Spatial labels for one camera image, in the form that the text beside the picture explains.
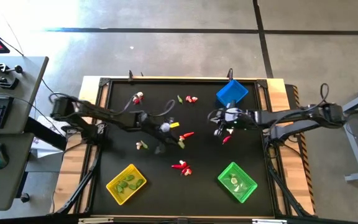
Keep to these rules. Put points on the yellow plastic basket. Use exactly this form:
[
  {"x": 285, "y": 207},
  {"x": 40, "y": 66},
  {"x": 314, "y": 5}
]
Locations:
[{"x": 135, "y": 171}]

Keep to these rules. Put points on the black round knob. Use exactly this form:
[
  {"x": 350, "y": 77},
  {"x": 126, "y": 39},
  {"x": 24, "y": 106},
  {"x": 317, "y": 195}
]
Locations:
[{"x": 24, "y": 197}]

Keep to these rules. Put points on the red chili pepper toy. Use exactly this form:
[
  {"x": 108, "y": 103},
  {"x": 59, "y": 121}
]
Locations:
[
  {"x": 187, "y": 135},
  {"x": 176, "y": 166},
  {"x": 185, "y": 170},
  {"x": 226, "y": 139}
]

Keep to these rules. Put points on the white and green toy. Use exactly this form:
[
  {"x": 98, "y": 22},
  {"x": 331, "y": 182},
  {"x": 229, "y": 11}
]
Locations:
[{"x": 181, "y": 144}]

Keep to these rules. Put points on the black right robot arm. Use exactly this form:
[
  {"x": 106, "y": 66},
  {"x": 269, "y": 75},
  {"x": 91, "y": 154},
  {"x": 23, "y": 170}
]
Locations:
[{"x": 291, "y": 119}]

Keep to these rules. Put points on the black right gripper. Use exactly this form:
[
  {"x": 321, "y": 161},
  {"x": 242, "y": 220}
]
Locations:
[{"x": 233, "y": 118}]

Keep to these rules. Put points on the grey office desk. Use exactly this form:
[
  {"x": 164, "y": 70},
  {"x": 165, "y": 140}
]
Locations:
[
  {"x": 26, "y": 93},
  {"x": 8, "y": 186}
]

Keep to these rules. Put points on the black silver desk clamp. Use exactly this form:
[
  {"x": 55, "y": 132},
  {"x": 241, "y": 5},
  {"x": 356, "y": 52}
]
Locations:
[
  {"x": 3, "y": 68},
  {"x": 0, "y": 81}
]

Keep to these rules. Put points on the white paper sheet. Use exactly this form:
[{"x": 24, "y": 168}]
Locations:
[{"x": 40, "y": 148}]

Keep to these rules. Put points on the black diagonal frame strut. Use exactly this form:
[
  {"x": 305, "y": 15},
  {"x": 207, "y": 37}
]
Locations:
[
  {"x": 79, "y": 188},
  {"x": 286, "y": 193}
]

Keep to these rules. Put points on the silver metal bracket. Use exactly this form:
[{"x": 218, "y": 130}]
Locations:
[
  {"x": 269, "y": 221},
  {"x": 95, "y": 220}
]

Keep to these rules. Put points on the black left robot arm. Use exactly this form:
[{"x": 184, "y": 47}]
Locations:
[{"x": 110, "y": 116}]

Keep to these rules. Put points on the green plastic basket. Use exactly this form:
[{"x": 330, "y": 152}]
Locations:
[{"x": 245, "y": 186}]

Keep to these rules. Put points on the blue plastic basket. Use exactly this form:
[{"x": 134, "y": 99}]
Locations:
[{"x": 232, "y": 92}]

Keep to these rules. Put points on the yellow tag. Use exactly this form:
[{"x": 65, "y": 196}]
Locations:
[{"x": 174, "y": 125}]

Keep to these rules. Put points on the metal table clamp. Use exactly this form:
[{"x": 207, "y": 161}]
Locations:
[
  {"x": 229, "y": 74},
  {"x": 130, "y": 75}
]

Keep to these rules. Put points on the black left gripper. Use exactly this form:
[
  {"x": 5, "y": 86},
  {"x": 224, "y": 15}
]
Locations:
[{"x": 158, "y": 130}]

